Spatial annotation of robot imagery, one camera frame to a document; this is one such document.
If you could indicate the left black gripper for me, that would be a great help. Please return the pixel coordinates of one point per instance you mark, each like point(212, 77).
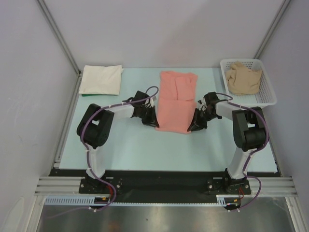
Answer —
point(152, 121)

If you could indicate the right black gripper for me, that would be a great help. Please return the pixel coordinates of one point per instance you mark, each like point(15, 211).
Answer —
point(199, 118)

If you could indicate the pink polo shirt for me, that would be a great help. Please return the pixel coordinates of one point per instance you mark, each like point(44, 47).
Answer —
point(176, 103)

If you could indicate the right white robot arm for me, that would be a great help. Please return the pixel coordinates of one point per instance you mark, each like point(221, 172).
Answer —
point(250, 131)

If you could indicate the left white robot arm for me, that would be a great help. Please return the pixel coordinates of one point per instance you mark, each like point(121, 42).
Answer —
point(95, 126)

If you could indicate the folded white t shirt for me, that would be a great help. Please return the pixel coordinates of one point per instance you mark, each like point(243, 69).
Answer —
point(101, 80)

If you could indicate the beige t shirt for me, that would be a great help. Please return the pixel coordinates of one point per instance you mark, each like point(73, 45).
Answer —
point(241, 80)

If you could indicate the white plastic basket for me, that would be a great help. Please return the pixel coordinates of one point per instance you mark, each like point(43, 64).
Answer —
point(264, 97)

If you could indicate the folded green t shirt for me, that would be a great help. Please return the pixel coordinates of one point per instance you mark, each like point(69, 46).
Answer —
point(89, 95)

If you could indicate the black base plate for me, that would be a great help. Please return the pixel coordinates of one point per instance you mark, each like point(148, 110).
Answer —
point(152, 185)

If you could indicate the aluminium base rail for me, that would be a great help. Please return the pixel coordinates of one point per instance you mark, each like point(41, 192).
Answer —
point(63, 185)

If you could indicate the white slotted cable duct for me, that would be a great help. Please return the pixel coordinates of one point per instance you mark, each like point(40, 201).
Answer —
point(210, 201)

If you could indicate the left aluminium frame post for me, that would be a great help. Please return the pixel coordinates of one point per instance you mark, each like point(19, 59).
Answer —
point(58, 35)

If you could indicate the aluminium frame post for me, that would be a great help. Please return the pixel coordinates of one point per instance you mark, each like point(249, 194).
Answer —
point(58, 35)
point(272, 28)

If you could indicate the right aluminium frame post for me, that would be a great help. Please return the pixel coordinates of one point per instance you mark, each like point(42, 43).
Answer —
point(272, 28)

